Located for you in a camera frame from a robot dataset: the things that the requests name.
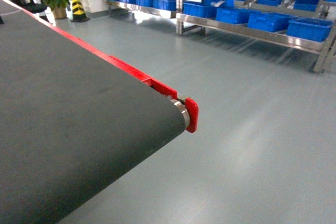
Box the blue bin on shelf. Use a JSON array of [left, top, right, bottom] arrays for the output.
[[286, 18, 333, 42]]

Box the stainless steel shelf rack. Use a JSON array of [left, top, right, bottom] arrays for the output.
[[105, 0, 335, 73]]

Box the dark conveyor belt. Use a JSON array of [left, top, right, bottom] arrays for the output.
[[1, 0, 199, 223]]

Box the yellow black striped cone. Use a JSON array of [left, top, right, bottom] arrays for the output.
[[70, 0, 90, 23]]

